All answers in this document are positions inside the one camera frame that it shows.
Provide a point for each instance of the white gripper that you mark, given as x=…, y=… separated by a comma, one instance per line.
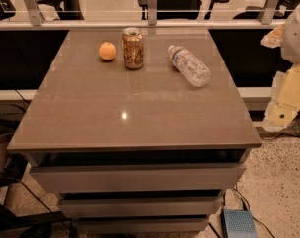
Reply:
x=296, y=37

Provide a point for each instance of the gold soda can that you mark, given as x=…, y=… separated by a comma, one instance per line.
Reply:
x=132, y=45

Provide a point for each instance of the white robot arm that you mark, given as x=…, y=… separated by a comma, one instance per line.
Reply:
x=285, y=90

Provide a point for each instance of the bottom grey drawer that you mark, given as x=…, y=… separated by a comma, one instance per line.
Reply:
x=161, y=225

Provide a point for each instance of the grey drawer cabinet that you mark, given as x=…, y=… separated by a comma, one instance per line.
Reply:
x=93, y=113

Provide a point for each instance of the clear plastic water bottle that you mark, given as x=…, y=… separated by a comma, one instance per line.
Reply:
x=192, y=68

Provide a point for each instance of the orange fruit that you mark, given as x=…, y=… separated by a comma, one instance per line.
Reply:
x=107, y=51

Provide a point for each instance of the black office chair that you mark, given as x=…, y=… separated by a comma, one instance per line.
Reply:
x=179, y=9

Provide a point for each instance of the glass partition rail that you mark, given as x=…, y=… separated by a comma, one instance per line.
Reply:
x=25, y=14

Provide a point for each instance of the top grey drawer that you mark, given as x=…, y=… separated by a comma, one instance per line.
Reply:
x=137, y=178

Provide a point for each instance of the grey drawer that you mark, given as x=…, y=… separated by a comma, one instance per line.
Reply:
x=140, y=207
x=161, y=225
x=137, y=178

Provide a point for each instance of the middle grey drawer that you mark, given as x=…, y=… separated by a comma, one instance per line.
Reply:
x=140, y=207

